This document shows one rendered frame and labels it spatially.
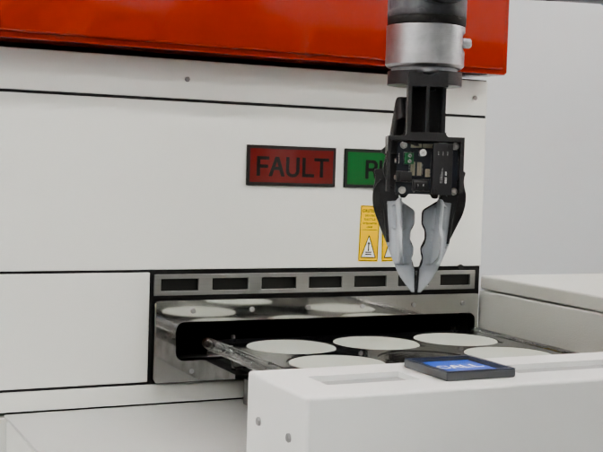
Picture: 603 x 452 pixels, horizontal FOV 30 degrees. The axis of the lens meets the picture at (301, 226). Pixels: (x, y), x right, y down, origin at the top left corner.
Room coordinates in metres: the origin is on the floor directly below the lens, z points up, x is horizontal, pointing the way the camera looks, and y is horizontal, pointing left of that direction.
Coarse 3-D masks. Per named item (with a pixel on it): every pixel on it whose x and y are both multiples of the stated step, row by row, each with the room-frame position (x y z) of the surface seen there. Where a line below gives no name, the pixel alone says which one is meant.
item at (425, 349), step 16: (304, 336) 1.32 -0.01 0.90; (320, 336) 1.32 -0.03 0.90; (336, 336) 1.32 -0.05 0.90; (384, 336) 1.34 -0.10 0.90; (400, 336) 1.34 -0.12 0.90; (496, 336) 1.36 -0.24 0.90; (256, 352) 1.19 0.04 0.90; (272, 352) 1.19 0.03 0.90; (336, 352) 1.21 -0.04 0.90; (352, 352) 1.21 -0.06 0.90; (368, 352) 1.21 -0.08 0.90; (384, 352) 1.22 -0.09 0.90; (400, 352) 1.23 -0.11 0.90; (416, 352) 1.23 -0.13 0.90; (432, 352) 1.23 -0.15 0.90; (448, 352) 1.23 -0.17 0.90; (560, 352) 1.25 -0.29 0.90; (288, 368) 1.11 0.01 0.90
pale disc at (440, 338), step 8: (416, 336) 1.35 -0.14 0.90; (424, 336) 1.35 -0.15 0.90; (432, 336) 1.35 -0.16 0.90; (440, 336) 1.35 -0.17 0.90; (448, 336) 1.35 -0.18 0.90; (456, 336) 1.36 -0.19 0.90; (464, 336) 1.36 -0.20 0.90; (472, 336) 1.36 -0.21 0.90; (480, 336) 1.36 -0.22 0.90; (448, 344) 1.29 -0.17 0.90; (456, 344) 1.29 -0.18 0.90; (464, 344) 1.29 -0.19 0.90; (472, 344) 1.30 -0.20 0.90; (480, 344) 1.30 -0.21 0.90; (488, 344) 1.30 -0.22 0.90
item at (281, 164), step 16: (256, 160) 1.33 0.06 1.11; (272, 160) 1.34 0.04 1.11; (288, 160) 1.35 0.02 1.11; (304, 160) 1.36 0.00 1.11; (320, 160) 1.37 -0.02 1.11; (256, 176) 1.33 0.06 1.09; (272, 176) 1.34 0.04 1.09; (288, 176) 1.35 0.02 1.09; (304, 176) 1.36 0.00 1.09; (320, 176) 1.37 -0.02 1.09
